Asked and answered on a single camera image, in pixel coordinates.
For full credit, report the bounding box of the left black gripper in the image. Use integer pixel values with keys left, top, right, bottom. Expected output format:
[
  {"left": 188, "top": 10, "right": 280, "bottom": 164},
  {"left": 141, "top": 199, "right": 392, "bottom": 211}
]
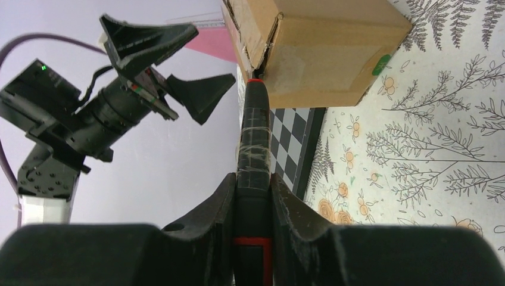
[{"left": 71, "top": 14, "right": 236, "bottom": 154}]

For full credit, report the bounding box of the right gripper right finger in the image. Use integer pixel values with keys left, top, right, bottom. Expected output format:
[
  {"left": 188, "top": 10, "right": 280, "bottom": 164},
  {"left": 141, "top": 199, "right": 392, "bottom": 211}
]
[{"left": 270, "top": 174, "right": 504, "bottom": 285}]

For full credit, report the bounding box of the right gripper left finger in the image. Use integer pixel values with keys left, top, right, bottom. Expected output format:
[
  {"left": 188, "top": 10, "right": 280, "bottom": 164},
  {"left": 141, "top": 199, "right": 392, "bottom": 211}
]
[{"left": 1, "top": 173, "right": 236, "bottom": 285}]

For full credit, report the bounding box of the red black utility knife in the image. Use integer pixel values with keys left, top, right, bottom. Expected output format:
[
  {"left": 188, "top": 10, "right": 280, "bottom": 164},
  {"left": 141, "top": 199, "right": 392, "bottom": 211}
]
[{"left": 232, "top": 79, "right": 273, "bottom": 285}]

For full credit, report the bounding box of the brown cardboard express box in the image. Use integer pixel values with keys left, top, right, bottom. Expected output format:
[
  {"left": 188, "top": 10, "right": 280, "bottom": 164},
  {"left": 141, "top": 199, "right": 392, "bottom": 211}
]
[{"left": 222, "top": 0, "right": 412, "bottom": 108}]

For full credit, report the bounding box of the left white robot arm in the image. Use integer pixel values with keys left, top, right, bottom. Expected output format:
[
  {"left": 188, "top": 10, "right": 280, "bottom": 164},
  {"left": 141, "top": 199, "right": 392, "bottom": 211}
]
[{"left": 1, "top": 14, "right": 236, "bottom": 225}]

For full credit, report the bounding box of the pink triangular block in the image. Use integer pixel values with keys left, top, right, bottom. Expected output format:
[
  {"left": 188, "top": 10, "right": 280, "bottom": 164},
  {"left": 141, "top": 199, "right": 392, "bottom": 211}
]
[{"left": 185, "top": 27, "right": 237, "bottom": 64}]

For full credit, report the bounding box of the black white checkerboard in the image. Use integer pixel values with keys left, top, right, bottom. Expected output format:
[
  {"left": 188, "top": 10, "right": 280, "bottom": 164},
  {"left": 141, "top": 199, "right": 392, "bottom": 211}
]
[{"left": 270, "top": 108, "right": 326, "bottom": 199}]

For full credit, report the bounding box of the floral patterned table mat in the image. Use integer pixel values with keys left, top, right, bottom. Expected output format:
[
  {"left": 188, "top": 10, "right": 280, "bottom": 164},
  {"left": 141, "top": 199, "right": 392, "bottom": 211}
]
[{"left": 304, "top": 1, "right": 504, "bottom": 258}]

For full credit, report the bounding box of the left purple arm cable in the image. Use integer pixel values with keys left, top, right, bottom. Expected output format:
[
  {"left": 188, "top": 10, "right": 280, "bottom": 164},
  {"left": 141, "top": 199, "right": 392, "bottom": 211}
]
[{"left": 0, "top": 33, "right": 109, "bottom": 228}]

